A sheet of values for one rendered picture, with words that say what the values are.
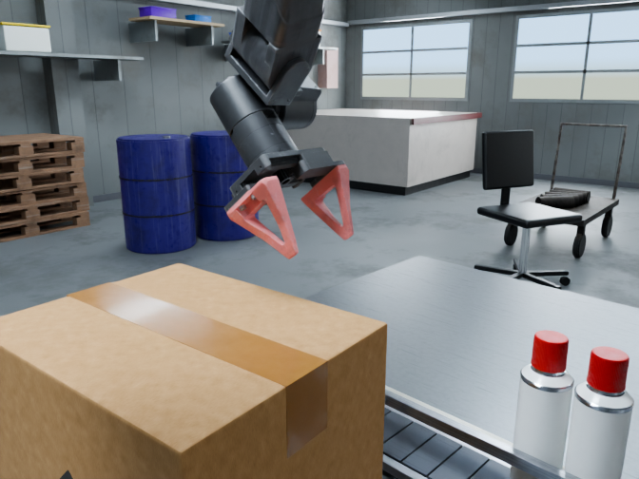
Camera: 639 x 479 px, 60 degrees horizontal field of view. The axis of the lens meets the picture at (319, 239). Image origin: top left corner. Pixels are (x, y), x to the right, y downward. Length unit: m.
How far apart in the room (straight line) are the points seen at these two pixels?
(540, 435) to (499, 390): 0.39
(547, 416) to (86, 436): 0.43
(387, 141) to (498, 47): 2.73
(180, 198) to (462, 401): 3.95
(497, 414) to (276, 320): 0.52
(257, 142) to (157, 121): 7.00
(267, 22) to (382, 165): 6.74
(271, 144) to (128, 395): 0.29
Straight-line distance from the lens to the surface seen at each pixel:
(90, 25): 7.17
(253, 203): 0.56
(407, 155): 7.07
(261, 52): 0.58
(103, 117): 7.17
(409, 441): 0.79
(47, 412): 0.51
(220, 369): 0.45
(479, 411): 0.97
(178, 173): 4.69
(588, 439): 0.62
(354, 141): 7.48
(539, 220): 3.71
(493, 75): 9.17
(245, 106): 0.61
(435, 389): 1.01
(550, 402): 0.63
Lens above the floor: 1.33
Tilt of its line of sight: 15 degrees down
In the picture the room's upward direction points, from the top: straight up
